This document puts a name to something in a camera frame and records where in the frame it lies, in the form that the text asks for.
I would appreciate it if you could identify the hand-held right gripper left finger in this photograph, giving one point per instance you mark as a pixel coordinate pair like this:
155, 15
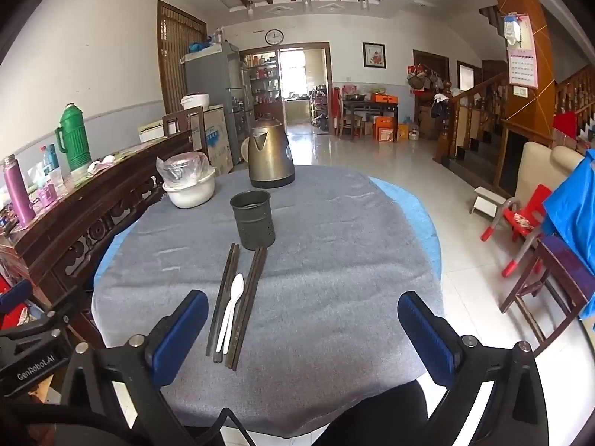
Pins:
181, 334

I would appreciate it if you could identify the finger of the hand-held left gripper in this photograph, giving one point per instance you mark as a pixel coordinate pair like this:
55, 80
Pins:
56, 318

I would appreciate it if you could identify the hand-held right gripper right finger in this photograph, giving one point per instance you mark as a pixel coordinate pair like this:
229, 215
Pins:
427, 339

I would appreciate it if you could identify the dark wooden chopstick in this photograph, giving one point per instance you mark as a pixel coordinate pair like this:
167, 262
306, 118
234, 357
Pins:
227, 302
251, 309
221, 299
245, 304

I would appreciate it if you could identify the white plastic spoon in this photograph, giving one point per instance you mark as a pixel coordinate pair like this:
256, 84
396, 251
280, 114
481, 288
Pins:
236, 285

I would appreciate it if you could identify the dark metal utensil holder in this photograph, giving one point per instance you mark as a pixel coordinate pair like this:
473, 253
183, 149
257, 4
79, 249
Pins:
253, 220

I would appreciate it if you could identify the carved dark wooden sideboard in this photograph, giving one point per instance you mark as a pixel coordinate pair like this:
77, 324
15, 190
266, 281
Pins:
56, 241

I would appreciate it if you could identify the person's leg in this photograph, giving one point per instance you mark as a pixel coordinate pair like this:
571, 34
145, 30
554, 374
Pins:
376, 413

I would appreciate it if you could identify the grey tablecloth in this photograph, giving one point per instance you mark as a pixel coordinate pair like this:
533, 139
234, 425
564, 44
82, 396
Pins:
325, 288

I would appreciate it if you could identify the blue table cover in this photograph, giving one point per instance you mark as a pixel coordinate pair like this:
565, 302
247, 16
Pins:
418, 223

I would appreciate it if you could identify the purple drinking bottle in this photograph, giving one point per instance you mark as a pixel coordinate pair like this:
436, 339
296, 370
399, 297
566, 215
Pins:
18, 190

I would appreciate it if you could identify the white ceramic pot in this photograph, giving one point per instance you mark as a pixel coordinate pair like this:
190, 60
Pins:
190, 193

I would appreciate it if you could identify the dark wooden chair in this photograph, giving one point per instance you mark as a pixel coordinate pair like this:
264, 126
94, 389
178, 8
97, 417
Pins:
553, 265
183, 121

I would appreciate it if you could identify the white step stool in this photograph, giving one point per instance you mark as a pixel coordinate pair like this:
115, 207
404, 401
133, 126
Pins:
488, 197

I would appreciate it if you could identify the red child chair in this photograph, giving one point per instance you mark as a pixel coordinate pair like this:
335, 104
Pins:
523, 216

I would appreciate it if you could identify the clear plastic wrapped bowl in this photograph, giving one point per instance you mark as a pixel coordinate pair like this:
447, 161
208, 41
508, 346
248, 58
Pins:
181, 167

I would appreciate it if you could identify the green thermos flask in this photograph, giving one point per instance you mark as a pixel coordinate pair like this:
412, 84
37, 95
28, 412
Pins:
74, 137

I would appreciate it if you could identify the bronze electric kettle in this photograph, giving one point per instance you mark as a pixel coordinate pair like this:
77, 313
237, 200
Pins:
272, 158

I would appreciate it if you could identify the white blue printed cardboard box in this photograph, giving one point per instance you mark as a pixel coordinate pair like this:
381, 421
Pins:
217, 139

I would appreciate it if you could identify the blue cloth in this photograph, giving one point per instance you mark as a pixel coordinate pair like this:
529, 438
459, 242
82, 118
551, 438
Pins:
574, 204

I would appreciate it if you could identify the white flat box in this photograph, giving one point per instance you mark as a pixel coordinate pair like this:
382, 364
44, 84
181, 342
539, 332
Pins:
151, 132

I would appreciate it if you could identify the beige sofa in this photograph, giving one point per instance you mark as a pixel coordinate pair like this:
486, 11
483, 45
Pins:
539, 167

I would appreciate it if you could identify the dark wooden chair back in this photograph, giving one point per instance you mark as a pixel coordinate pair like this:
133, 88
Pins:
183, 121

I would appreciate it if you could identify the dark wooden side table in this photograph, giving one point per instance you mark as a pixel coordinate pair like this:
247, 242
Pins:
369, 108

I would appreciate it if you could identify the wooden stair railing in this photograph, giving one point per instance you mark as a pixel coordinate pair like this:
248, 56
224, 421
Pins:
469, 97

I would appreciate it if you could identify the grey refrigerator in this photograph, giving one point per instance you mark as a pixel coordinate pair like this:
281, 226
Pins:
211, 74

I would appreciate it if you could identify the brown wooden lattice door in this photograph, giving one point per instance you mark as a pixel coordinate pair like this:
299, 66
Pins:
179, 55

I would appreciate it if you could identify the framed wall picture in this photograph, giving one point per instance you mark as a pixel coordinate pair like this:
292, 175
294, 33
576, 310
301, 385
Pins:
374, 55

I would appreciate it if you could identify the pink wall calendar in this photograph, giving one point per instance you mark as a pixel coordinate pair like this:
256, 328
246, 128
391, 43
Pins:
523, 62

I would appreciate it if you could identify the round wall clock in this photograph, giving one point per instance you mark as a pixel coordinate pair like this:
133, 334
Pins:
274, 37

